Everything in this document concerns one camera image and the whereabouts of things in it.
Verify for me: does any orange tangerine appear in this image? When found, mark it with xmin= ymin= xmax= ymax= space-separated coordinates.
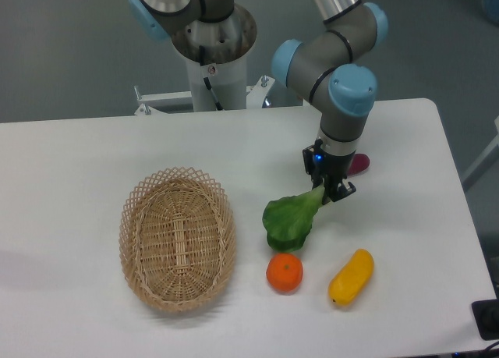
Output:
xmin=266 ymin=253 xmax=303 ymax=294

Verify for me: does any green bok choy vegetable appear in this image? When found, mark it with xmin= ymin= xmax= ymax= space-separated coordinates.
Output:
xmin=262 ymin=185 xmax=324 ymax=253

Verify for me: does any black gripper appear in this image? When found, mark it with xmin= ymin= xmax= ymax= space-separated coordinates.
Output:
xmin=302 ymin=138 xmax=356 ymax=203

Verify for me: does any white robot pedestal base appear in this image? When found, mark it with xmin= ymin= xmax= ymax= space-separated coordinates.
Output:
xmin=129 ymin=0 xmax=275 ymax=115

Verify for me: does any yellow mango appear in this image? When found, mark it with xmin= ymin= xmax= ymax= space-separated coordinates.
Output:
xmin=327 ymin=249 xmax=374 ymax=307

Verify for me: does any white frame at right edge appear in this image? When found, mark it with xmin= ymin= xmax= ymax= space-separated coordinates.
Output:
xmin=461 ymin=118 xmax=498 ymax=193

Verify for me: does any woven wicker basket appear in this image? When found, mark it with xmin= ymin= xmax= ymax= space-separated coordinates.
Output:
xmin=119 ymin=167 xmax=236 ymax=313

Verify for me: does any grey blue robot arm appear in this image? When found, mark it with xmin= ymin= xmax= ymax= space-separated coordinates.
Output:
xmin=128 ymin=0 xmax=388 ymax=203

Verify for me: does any black device at table edge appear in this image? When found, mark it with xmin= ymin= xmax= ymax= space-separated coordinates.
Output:
xmin=471 ymin=299 xmax=498 ymax=341

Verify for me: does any purple sweet potato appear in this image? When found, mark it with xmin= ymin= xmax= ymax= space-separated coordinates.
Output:
xmin=347 ymin=153 xmax=370 ymax=177

